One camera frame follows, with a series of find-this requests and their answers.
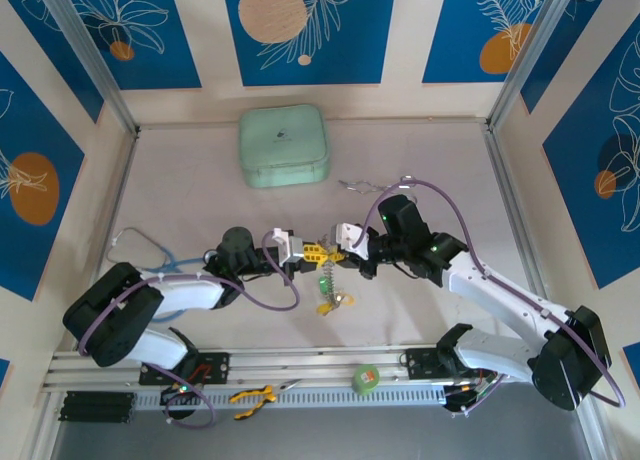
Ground metal forceps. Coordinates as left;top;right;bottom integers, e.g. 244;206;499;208
338;174;419;202

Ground grey and blue stethoscope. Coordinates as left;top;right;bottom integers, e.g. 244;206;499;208
107;227;211;324

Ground mint green square case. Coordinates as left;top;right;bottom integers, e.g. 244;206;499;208
237;103;332;190

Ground green tape roll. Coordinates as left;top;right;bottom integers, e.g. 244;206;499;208
351;363;382;395

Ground yellow and black pliers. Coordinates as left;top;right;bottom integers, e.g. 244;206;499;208
229;379;304;421

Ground black extrusion block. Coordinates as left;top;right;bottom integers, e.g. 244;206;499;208
58;391;137;424

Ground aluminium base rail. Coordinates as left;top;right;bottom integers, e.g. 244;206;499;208
42;347;596;394

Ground aluminium table side rail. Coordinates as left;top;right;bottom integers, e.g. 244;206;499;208
27;129;144;460
484;124;609;460

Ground grey slotted cable duct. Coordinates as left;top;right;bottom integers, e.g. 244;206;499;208
134;385;449;410

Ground aluminium frame post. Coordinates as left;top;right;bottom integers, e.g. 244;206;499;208
485;0;577;129
37;0;141;136

